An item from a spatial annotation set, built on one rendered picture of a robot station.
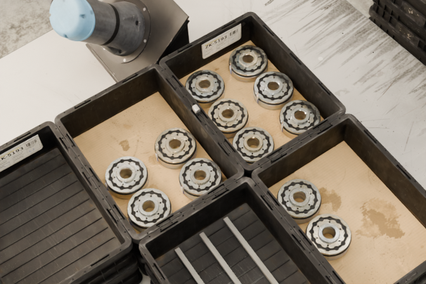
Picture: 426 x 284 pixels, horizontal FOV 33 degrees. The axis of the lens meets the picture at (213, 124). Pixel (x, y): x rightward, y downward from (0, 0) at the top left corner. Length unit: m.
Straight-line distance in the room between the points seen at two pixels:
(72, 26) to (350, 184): 0.79
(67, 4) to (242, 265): 0.79
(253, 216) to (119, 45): 0.61
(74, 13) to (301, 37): 0.70
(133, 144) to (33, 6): 1.62
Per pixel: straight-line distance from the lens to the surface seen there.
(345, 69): 2.13
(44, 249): 1.75
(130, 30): 1.98
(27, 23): 3.29
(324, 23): 2.24
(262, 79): 1.89
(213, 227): 1.71
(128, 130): 1.86
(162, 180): 1.77
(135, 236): 1.60
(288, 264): 1.68
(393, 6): 2.76
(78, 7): 1.88
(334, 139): 1.80
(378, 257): 1.71
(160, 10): 1.99
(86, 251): 1.72
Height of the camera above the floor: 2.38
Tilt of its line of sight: 57 degrees down
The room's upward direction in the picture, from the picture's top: 4 degrees counter-clockwise
